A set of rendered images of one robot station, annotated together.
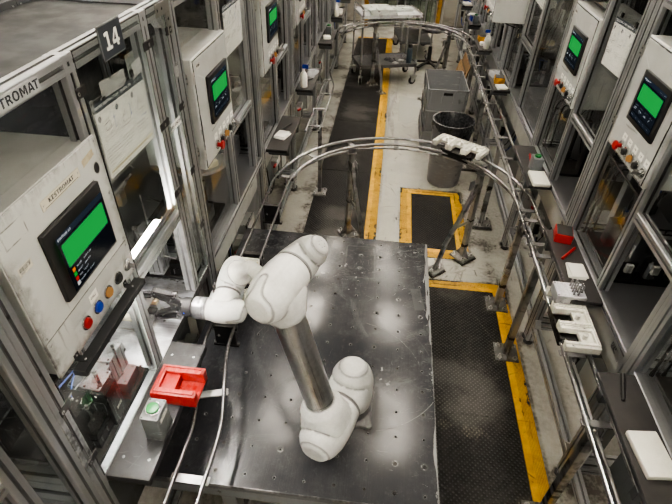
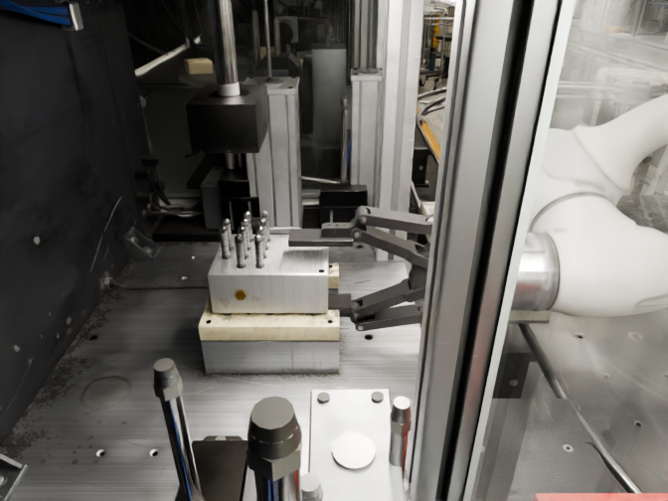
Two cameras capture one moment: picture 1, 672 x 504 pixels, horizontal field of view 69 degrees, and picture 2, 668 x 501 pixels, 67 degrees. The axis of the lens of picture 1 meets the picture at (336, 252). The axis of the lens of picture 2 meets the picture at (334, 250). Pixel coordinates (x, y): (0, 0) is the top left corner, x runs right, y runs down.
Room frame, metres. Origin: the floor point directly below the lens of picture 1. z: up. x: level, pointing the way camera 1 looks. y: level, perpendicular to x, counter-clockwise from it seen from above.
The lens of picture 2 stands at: (0.88, 0.78, 1.31)
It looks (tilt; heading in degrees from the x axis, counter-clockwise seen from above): 29 degrees down; 355
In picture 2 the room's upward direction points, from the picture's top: straight up
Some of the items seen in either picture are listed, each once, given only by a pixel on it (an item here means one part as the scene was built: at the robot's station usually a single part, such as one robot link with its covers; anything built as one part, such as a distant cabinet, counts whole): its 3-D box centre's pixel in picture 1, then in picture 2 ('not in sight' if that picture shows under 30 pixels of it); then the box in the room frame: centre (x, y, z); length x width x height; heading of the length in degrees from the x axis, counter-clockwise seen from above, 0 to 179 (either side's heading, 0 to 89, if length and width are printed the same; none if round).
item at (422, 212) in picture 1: (432, 220); not in sight; (3.45, -0.81, 0.01); 1.00 x 0.55 x 0.01; 175
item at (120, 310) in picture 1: (110, 319); not in sight; (0.94, 0.63, 1.37); 0.36 x 0.04 x 0.04; 175
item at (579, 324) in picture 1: (569, 322); not in sight; (1.51, -1.04, 0.84); 0.37 x 0.14 x 0.10; 175
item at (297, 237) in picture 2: not in sight; (320, 238); (1.37, 0.75, 1.05); 0.07 x 0.03 x 0.01; 85
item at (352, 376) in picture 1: (351, 384); not in sight; (1.13, -0.08, 0.85); 0.18 x 0.16 x 0.22; 155
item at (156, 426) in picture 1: (153, 418); not in sight; (0.88, 0.57, 0.97); 0.08 x 0.08 x 0.12; 85
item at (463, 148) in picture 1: (459, 149); not in sight; (3.12, -0.83, 0.84); 0.37 x 0.14 x 0.10; 53
